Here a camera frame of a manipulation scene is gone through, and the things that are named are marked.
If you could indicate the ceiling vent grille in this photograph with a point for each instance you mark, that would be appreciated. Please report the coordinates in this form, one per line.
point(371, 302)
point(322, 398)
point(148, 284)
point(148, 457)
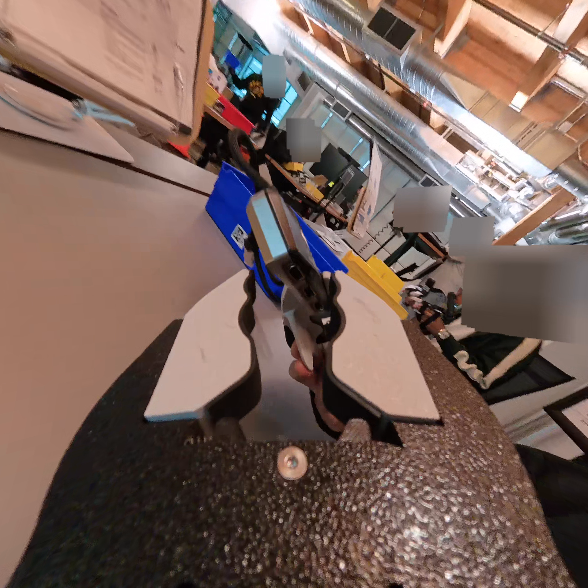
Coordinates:
point(393, 28)

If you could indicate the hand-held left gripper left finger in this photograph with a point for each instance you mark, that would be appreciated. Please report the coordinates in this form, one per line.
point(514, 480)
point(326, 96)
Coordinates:
point(206, 349)

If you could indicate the clear round dish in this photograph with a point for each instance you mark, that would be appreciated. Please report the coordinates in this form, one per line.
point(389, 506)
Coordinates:
point(41, 108)

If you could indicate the yellow storage bin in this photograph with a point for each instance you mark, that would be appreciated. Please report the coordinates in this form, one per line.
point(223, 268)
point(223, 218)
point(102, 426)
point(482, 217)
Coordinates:
point(372, 275)

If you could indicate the red storage bin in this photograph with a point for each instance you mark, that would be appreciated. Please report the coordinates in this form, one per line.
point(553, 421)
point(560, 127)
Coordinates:
point(236, 115)

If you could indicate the silver ventilation duct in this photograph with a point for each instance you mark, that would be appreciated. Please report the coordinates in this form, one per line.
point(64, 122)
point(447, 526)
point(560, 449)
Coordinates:
point(422, 64)
point(390, 119)

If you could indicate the person's right hand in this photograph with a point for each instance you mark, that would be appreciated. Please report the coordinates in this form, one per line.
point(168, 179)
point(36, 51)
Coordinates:
point(308, 379)

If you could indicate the white flat board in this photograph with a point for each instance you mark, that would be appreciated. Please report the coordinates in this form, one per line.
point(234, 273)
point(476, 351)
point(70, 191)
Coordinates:
point(92, 138)

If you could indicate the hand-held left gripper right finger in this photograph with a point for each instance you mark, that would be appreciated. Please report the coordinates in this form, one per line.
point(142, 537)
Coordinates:
point(376, 358)

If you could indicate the black computer monitor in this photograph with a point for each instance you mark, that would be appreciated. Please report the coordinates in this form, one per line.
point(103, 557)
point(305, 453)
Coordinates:
point(335, 160)

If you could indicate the cardboard box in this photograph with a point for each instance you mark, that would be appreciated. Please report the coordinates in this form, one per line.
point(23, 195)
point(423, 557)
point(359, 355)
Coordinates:
point(115, 59)

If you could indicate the blue storage bin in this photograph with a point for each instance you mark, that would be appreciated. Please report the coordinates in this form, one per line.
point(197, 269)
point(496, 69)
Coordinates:
point(229, 202)

